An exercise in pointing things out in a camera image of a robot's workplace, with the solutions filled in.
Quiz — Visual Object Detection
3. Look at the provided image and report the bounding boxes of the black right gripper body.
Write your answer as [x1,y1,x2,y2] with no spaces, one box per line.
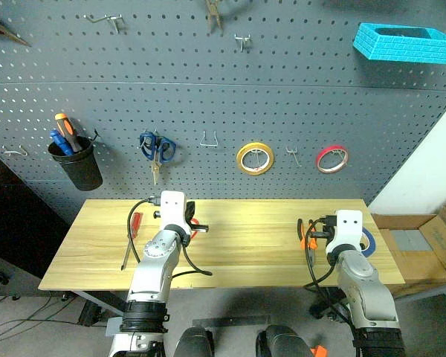
[311,215,337,240]

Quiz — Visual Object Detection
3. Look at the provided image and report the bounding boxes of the red-handled scissors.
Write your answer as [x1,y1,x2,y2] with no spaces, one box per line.
[188,217,210,240]

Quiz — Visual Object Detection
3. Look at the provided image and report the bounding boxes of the red-handled screwdriver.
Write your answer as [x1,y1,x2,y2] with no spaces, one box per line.
[120,211,143,273]

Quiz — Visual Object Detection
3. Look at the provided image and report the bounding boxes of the grey pegboard panel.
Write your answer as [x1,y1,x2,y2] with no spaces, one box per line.
[0,0,446,204]

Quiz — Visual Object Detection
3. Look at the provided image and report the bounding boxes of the orange and black pliers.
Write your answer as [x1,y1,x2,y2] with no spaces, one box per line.
[297,218,320,266]

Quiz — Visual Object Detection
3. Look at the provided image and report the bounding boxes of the blue tape roll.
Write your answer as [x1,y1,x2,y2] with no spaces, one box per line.
[359,227,378,257]

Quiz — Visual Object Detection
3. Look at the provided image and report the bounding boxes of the red tape roll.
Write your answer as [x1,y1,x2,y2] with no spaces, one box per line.
[315,144,351,175]

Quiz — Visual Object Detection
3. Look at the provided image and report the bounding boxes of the yellow tape roll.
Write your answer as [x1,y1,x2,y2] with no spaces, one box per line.
[236,141,275,176]

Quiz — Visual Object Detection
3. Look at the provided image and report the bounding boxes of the silver pegboard hook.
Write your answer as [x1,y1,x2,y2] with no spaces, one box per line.
[2,144,29,157]
[233,33,253,54]
[285,145,303,168]
[84,13,126,35]

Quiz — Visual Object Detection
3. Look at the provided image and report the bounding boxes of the open cardboard box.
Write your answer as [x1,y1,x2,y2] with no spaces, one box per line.
[370,198,446,299]

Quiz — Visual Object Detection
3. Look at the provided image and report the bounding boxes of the dark rounded shape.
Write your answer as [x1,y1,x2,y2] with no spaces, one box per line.
[255,324,314,357]
[173,325,216,357]

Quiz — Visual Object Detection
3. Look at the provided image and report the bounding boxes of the black plastic cup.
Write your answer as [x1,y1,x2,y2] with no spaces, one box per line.
[47,135,104,192]

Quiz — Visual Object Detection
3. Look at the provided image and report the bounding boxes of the dark flat metal bar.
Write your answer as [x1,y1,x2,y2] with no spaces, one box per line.
[192,315,271,329]

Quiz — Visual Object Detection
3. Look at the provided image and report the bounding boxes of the orange and black screwdriver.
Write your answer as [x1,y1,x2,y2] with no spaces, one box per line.
[54,112,84,153]

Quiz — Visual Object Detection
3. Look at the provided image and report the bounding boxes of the blue brick-pattern box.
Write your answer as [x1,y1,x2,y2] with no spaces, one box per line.
[352,22,446,65]

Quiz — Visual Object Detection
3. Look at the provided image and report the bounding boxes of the long needle-nose pliers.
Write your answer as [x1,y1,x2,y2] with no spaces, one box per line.
[0,7,32,48]

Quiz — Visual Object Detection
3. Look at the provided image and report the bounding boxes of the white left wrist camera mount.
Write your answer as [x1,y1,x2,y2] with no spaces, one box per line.
[159,190,190,234]

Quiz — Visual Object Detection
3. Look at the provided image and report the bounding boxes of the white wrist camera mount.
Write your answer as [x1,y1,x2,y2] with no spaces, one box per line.
[333,209,365,254]
[159,190,190,234]

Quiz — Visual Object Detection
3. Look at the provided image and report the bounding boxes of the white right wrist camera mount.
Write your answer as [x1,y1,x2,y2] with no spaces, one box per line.
[333,209,365,254]

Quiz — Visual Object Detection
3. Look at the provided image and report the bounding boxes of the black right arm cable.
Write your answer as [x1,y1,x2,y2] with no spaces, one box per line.
[302,222,337,292]

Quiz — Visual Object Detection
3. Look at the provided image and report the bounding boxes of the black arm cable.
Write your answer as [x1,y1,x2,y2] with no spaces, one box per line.
[302,222,337,292]
[127,198,213,277]

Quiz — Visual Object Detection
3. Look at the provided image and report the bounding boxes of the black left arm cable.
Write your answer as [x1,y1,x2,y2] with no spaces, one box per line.
[127,198,213,277]

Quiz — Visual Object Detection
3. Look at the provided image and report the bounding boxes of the blue-handled scissors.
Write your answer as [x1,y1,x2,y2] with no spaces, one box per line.
[138,130,178,187]

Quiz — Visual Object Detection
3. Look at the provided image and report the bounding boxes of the silver wire loop hook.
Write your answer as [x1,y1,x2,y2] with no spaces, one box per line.
[199,129,220,149]

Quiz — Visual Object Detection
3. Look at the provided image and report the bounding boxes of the black table frame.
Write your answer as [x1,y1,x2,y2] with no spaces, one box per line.
[61,289,129,327]

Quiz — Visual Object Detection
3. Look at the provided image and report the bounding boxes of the blue-handled tool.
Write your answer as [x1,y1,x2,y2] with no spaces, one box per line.
[49,129,74,157]

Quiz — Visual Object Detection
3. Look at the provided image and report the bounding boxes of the black floor cables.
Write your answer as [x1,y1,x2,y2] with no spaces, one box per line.
[0,292,81,338]

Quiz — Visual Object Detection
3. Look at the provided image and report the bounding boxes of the brown-handled pliers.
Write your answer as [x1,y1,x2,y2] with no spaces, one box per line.
[203,0,226,36]

